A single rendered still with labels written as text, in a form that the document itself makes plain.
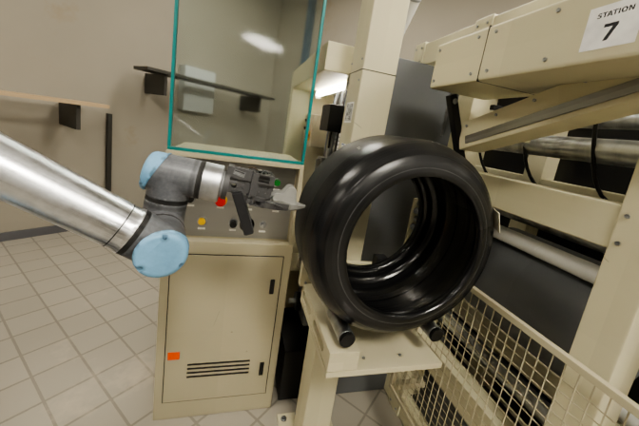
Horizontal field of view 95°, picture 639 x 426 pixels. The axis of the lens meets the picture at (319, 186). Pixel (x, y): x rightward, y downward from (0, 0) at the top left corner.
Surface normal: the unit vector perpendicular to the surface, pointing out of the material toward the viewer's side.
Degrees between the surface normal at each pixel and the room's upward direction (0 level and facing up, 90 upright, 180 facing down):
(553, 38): 90
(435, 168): 79
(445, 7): 90
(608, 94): 90
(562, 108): 90
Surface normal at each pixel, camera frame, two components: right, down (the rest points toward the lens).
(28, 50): 0.81, 0.23
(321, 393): 0.25, 0.22
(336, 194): -0.40, -0.25
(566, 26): -0.96, -0.09
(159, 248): 0.52, 0.27
